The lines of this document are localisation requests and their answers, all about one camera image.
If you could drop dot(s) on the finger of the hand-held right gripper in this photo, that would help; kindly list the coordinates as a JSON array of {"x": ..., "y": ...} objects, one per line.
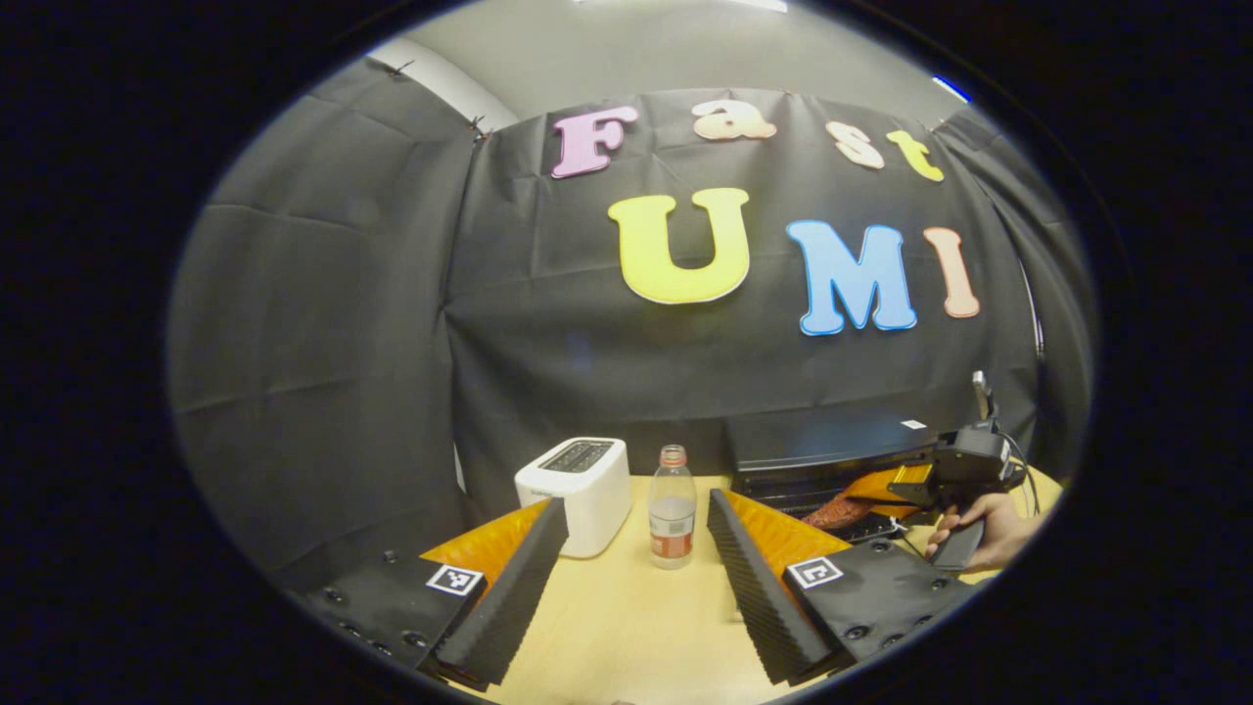
[{"x": 896, "y": 485}]

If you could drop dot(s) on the red meat slice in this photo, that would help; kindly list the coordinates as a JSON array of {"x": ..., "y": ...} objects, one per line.
[{"x": 837, "y": 511}]

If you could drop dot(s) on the black backdrop cloth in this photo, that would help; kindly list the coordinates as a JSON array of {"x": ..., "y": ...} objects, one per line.
[{"x": 343, "y": 343}]

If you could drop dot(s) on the clear plastic bottle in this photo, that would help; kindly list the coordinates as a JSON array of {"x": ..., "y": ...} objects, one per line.
[{"x": 672, "y": 514}]

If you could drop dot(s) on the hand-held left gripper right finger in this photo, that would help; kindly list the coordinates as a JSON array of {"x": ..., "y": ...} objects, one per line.
[{"x": 759, "y": 587}]

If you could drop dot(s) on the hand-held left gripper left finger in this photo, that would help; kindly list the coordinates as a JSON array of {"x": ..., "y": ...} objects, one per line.
[{"x": 514, "y": 597}]

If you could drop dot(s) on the black electric oven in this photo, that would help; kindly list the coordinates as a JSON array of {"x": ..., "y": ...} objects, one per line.
[{"x": 822, "y": 441}]

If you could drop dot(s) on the white toaster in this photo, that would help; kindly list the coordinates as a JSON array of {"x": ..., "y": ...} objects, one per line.
[{"x": 578, "y": 499}]

